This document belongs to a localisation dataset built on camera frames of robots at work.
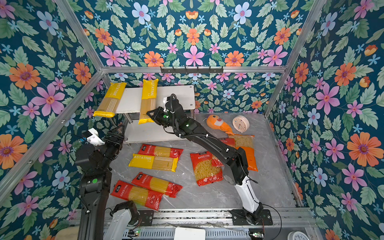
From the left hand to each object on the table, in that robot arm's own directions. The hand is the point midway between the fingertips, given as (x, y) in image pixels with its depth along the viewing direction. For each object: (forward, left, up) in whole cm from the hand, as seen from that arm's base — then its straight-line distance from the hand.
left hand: (124, 125), depth 63 cm
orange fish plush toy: (+25, -44, -30) cm, 59 cm away
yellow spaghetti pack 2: (+17, -7, -1) cm, 18 cm away
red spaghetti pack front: (-20, +1, -36) cm, 41 cm away
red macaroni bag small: (-4, -42, -33) cm, 53 cm away
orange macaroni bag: (+10, -64, -34) cm, 73 cm away
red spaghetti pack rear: (+8, -3, -36) cm, 37 cm away
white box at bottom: (-38, -24, -33) cm, 55 cm away
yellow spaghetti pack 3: (-2, -12, -37) cm, 39 cm away
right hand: (+9, -8, 0) cm, 11 cm away
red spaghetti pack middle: (-16, -13, -35) cm, 41 cm away
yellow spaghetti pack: (+15, +13, -2) cm, 19 cm away
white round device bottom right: (-42, -74, -34) cm, 91 cm away
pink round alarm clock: (+22, -62, -30) cm, 72 cm away
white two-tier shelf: (+18, +3, -4) cm, 19 cm away
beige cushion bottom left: (-34, +29, -34) cm, 56 cm away
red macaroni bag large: (-7, -36, -34) cm, 50 cm away
